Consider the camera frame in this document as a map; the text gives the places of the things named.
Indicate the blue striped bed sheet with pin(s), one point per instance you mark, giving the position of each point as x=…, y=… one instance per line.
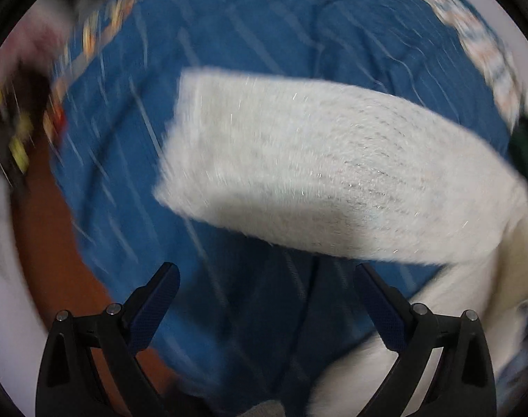
x=252, y=322

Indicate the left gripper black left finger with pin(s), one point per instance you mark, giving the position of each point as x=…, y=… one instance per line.
x=69, y=383

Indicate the patterned multicolour quilt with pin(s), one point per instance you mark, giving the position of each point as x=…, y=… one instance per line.
x=484, y=48

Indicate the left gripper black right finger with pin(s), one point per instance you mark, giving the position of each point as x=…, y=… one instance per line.
x=463, y=383

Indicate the white fuzzy knit sweater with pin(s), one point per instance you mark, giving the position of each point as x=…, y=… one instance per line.
x=353, y=173

